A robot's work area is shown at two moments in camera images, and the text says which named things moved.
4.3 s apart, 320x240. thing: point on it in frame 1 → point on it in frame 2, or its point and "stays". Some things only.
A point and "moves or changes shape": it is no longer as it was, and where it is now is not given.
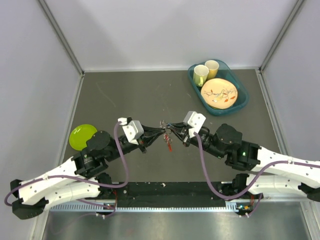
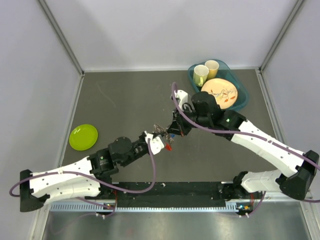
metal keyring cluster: [166, 137] moves or changes shape
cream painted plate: [219, 93] stays
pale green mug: [200, 74] stays
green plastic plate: [79, 135] stays
